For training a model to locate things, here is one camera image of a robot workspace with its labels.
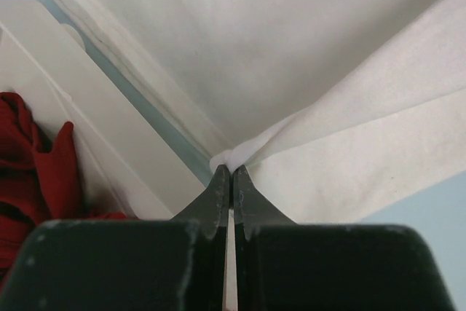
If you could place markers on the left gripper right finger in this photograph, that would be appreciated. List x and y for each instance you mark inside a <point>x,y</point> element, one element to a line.
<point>252,211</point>

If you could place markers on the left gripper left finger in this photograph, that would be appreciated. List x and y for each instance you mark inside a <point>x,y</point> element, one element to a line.
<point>206,219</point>

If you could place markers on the cream white t shirt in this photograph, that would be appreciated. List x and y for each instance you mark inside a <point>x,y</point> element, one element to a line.
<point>338,108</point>

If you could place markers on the dark red t shirt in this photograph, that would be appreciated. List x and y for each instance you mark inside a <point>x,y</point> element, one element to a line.
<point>40,178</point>

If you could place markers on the cream plastic tray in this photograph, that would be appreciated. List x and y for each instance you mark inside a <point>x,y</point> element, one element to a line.
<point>125,164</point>

